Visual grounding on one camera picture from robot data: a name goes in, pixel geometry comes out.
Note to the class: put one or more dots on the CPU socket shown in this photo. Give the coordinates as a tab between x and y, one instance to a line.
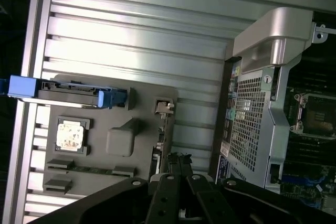
317	115

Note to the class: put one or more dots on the grey parts rack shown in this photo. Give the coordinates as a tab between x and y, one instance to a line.
99	98

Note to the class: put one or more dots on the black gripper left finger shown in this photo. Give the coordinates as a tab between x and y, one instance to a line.
105	203

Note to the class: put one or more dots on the black open PC case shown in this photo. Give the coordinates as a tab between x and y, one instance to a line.
249	129

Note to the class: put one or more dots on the hard disk with blue bracket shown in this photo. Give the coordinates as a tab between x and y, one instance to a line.
65	94

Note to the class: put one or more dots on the loose green RAM stick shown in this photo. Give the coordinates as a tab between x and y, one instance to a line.
92	169

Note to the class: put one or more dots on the green motherboard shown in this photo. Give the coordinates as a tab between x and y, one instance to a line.
302	187

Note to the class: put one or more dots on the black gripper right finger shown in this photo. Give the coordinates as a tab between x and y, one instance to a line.
262	205

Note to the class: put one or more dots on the silver CPU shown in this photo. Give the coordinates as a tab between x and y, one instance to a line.
70	136

